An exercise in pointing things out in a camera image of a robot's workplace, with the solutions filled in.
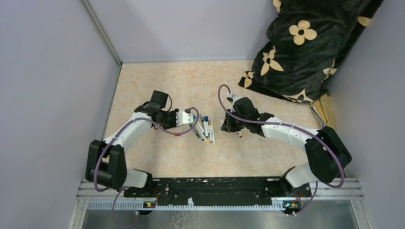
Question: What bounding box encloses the yellow cloth bag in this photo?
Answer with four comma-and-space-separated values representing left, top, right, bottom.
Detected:
309, 94, 337, 130

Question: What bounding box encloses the dark grey marker pen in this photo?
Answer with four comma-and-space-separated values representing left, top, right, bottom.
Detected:
193, 126, 203, 141

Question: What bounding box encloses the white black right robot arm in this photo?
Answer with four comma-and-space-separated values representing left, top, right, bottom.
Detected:
221, 94, 352, 197

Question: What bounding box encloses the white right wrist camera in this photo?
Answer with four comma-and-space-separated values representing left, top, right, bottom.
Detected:
226, 93, 241, 106

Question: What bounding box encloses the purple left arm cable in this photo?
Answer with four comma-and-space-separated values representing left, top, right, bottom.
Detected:
94, 107, 200, 229

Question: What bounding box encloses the aluminium frame rail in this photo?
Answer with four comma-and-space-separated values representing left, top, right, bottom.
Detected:
77, 178, 363, 214

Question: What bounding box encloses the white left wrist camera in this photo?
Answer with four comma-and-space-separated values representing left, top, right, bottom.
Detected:
176, 108, 194, 126

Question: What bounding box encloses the green cap marker pen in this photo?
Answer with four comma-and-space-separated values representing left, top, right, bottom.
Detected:
195, 123, 207, 142

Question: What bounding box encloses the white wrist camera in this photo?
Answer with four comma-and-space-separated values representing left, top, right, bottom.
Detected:
226, 93, 241, 106
176, 108, 194, 126

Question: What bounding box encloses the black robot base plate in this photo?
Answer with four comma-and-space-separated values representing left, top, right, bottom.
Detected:
124, 177, 311, 207

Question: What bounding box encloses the black floral blanket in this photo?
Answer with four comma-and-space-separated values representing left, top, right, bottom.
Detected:
238, 0, 382, 104

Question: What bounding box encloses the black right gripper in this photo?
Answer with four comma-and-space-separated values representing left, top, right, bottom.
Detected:
222, 108, 249, 133

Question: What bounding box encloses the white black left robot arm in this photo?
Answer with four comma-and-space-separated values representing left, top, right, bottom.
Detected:
85, 91, 179, 197

